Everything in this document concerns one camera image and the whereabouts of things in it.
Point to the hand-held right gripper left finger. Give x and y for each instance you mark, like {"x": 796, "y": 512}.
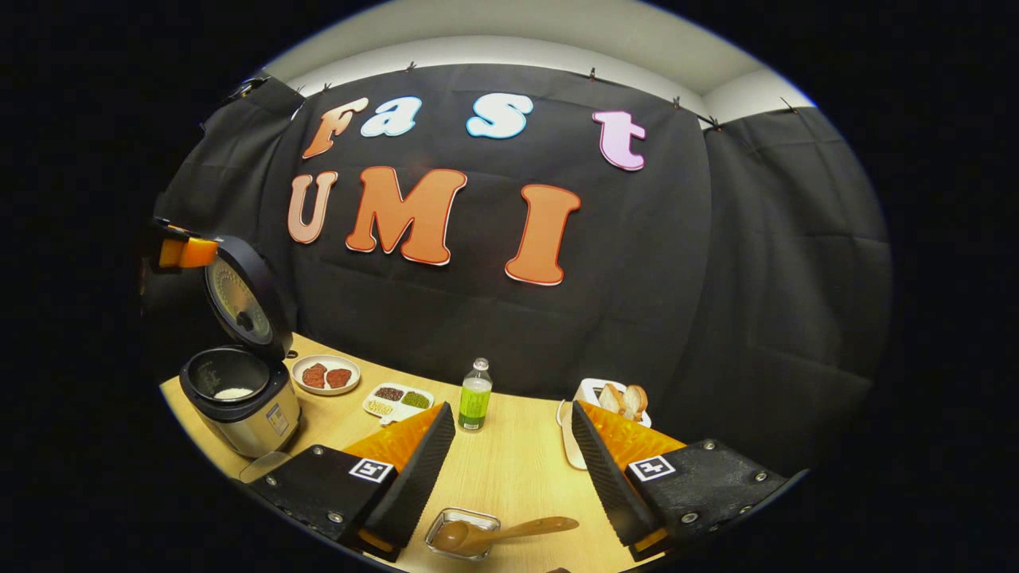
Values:
{"x": 422, "y": 473}

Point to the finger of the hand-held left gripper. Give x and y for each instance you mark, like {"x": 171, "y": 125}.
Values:
{"x": 191, "y": 253}

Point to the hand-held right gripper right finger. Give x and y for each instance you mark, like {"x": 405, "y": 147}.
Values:
{"x": 605, "y": 477}

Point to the brown wooden spoon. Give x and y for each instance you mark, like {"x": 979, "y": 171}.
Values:
{"x": 458, "y": 537}

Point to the white rice heap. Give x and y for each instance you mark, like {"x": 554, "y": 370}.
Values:
{"x": 233, "y": 394}

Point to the black silver rice cooker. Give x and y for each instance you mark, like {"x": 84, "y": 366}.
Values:
{"x": 255, "y": 422}

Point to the white divided bean dish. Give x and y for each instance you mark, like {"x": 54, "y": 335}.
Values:
{"x": 398, "y": 415}

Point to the green mung beans heap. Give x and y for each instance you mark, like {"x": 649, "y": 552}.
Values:
{"x": 415, "y": 399}

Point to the yellow soybeans heap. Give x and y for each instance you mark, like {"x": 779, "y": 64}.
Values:
{"x": 380, "y": 407}

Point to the toasted bread slice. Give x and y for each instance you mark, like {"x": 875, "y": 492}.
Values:
{"x": 611, "y": 398}
{"x": 636, "y": 400}

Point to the dark red beans heap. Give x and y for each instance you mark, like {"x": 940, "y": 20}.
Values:
{"x": 389, "y": 393}

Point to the white toaster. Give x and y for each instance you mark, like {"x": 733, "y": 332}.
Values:
{"x": 593, "y": 391}

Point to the green label plastic bottle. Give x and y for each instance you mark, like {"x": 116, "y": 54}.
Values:
{"x": 475, "y": 402}

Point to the brown meat patty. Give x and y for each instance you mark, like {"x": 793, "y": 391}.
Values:
{"x": 338, "y": 378}
{"x": 314, "y": 375}

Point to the white round plate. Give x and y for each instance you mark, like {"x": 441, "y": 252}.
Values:
{"x": 306, "y": 391}

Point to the row of black backdrop clips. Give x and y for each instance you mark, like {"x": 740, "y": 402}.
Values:
{"x": 591, "y": 73}

